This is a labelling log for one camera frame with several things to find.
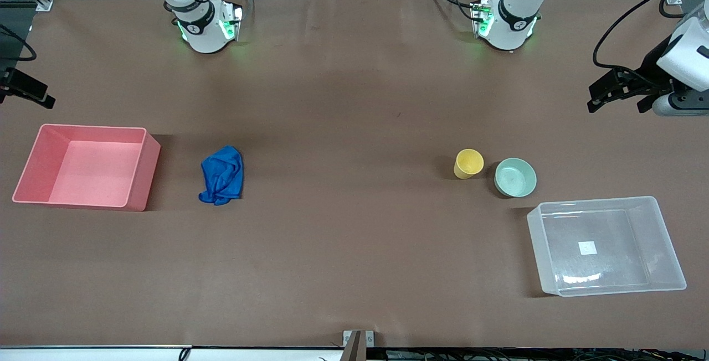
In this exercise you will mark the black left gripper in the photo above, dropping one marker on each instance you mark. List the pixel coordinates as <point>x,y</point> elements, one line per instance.
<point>651,69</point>

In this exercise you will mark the mint green bowl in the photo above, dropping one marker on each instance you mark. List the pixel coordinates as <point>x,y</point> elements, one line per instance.
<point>515,178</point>

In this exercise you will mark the yellow plastic cup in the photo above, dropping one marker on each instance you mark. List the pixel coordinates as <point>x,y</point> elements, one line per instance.
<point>468,163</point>

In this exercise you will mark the blue microfibre cloth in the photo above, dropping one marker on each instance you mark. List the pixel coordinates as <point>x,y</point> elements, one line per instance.
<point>224,175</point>

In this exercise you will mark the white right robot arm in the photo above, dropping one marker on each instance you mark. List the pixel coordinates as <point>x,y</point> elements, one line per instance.
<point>207,34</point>

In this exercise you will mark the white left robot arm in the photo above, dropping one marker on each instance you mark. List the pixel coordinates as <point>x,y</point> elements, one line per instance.
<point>509,29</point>

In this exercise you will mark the clear plastic storage box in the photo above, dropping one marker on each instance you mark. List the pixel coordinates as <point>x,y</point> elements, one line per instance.
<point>609,222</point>

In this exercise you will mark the pink plastic bin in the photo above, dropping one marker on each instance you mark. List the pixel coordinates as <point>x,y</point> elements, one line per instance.
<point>88,173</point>

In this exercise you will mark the white square label sticker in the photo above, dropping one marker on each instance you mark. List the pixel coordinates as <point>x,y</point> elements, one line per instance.
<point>587,248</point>

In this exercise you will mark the paper table cover sheet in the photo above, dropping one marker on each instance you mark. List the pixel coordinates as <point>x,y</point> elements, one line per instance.
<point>354,128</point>

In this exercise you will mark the metal table edge bracket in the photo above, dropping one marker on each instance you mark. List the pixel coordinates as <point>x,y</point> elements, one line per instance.
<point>357,344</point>

